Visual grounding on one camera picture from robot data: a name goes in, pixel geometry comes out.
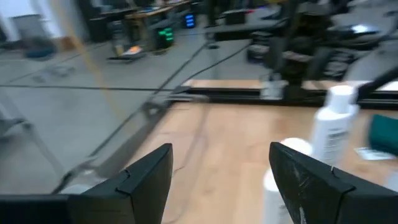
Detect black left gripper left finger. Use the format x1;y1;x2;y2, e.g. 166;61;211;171
0;142;174;224

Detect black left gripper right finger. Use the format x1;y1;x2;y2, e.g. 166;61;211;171
269;142;398;224

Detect white CLEAR label bottle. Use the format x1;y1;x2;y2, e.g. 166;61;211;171
262;138;313;224
310;85;360;166

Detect white handwritten paper tag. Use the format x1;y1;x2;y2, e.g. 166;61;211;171
354;147;396;162

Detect dark grey microfiber cloth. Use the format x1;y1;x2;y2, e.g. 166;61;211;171
368;114;398;156

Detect computer with green lights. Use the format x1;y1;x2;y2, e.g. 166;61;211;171
155;26;175;50

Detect computer with blue lights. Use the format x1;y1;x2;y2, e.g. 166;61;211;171
182;12;197;29

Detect black floor cable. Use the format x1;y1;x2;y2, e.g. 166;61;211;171
0;83;175;93

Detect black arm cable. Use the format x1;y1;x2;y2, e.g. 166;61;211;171
356;67;398;100

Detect black table edge rail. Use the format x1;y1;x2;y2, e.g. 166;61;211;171
183;86;398;110

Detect yellow hanging cord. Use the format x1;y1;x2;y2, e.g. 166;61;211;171
51;0;122;122

